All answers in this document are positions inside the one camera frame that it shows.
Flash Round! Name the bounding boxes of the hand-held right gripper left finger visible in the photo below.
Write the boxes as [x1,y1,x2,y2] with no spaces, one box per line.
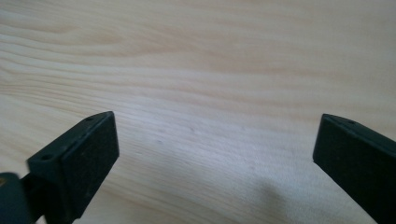
[20,110,120,224]

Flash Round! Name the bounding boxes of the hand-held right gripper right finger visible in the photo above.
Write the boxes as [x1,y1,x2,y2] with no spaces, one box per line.
[312,113,396,224]

